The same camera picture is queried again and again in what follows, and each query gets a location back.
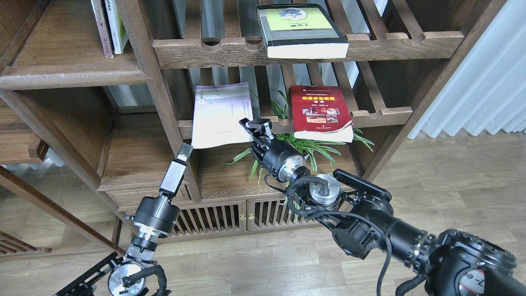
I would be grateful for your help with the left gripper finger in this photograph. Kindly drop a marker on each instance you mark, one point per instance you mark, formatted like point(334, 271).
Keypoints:
point(184, 153)

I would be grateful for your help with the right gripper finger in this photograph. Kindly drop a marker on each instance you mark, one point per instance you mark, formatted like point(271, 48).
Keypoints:
point(249, 126)
point(261, 127)

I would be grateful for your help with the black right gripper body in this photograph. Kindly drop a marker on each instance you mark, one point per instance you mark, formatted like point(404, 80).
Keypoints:
point(278, 157)

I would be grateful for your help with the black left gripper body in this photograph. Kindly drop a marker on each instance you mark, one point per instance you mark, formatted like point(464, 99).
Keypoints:
point(156, 216)

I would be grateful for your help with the pale lilac paperback book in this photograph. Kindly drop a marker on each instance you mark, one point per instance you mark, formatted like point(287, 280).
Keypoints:
point(217, 112)

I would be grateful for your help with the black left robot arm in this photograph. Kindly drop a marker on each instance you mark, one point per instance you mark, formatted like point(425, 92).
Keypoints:
point(127, 274)

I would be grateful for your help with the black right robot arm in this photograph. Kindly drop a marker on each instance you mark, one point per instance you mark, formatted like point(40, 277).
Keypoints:
point(360, 218)

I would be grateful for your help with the green spider plant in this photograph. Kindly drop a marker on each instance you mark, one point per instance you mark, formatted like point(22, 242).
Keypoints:
point(306, 147)

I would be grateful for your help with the red paperback book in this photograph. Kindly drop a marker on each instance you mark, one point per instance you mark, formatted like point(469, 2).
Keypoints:
point(320, 113)

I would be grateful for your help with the yellow and black thick book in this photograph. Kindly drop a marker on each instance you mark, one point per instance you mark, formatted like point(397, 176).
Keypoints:
point(300, 31)

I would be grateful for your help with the dark wooden bookshelf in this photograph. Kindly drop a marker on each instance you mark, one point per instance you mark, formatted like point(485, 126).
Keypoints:
point(117, 121)

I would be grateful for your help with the white green upright book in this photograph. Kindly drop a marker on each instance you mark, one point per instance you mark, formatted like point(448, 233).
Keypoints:
point(119, 35)

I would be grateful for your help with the brown upright book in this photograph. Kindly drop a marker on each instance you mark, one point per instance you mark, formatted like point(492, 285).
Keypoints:
point(99, 11)

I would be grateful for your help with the white curtain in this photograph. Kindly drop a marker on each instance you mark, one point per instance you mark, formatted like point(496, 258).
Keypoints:
point(488, 90)

